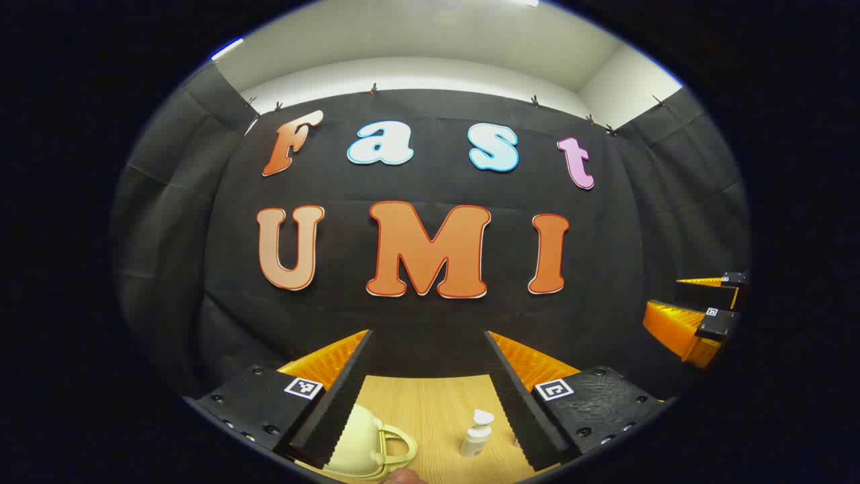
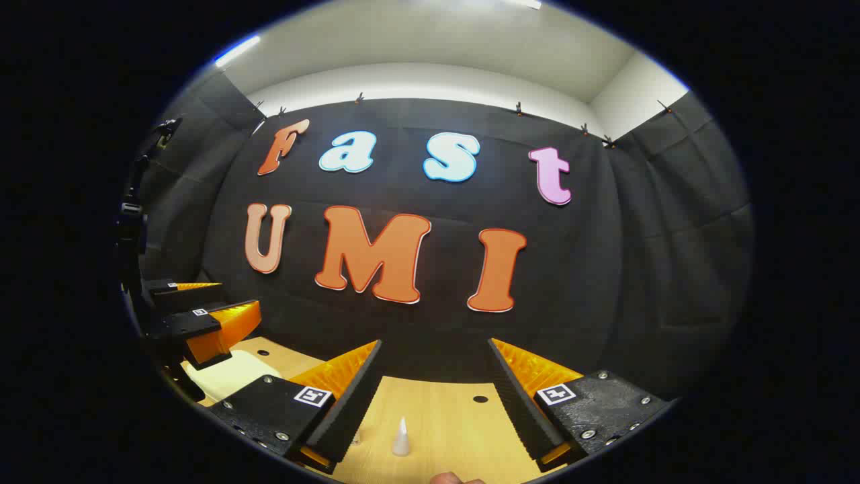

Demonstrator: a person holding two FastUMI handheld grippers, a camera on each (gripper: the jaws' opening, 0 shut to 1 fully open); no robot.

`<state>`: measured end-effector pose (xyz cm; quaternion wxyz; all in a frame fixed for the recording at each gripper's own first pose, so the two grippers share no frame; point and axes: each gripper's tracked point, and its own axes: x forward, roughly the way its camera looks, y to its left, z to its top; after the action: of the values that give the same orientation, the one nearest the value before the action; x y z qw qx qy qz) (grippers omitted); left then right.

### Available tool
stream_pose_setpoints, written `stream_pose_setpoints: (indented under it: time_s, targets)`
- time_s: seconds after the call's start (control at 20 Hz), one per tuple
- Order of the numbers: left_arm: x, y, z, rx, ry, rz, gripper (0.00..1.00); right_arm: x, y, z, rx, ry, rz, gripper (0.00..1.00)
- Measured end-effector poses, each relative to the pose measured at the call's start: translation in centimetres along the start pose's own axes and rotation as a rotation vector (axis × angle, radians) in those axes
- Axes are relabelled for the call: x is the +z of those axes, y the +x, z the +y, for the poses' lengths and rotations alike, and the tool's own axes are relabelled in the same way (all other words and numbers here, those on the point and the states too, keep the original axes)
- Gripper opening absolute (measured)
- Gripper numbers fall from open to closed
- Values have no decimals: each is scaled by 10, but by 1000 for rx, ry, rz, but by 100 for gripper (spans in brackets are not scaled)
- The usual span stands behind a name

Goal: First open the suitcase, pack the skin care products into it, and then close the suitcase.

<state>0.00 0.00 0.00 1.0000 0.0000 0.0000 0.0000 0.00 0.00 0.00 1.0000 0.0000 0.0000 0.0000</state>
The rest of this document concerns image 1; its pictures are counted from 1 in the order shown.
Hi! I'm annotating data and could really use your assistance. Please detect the black backdrop cloth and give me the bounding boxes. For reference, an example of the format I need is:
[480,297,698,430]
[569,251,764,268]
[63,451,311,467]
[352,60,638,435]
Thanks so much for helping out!
[111,64,752,404]

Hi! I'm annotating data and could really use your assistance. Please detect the white pump bottle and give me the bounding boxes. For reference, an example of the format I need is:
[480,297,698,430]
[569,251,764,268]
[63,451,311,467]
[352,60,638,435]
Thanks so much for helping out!
[460,409,496,458]

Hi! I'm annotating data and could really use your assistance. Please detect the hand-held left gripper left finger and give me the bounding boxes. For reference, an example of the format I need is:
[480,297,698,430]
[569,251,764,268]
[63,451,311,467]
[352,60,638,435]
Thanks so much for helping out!
[185,329,374,471]

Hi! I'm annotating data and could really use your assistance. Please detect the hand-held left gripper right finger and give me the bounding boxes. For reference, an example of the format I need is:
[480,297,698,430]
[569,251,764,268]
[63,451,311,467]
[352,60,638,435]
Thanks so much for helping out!
[484,331,667,472]

